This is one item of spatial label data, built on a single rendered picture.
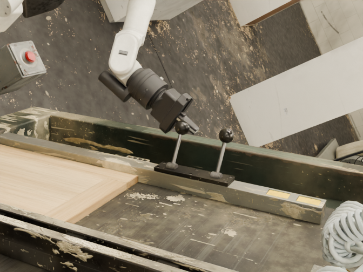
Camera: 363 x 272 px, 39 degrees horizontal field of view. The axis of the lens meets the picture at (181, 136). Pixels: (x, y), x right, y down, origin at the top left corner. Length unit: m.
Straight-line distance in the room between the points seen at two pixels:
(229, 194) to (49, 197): 0.42
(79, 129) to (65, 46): 1.81
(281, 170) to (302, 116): 3.55
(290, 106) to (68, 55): 2.34
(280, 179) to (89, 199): 0.54
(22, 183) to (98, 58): 2.44
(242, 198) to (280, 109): 3.82
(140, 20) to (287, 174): 0.57
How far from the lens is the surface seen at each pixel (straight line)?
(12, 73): 1.74
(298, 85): 4.91
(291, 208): 1.18
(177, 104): 1.30
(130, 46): 1.34
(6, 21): 1.22
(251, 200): 1.20
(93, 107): 3.40
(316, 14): 9.34
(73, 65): 3.44
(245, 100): 5.09
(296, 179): 1.41
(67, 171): 1.36
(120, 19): 3.90
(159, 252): 0.87
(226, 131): 1.24
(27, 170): 1.38
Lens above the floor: 2.09
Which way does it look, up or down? 30 degrees down
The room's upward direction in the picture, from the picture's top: 67 degrees clockwise
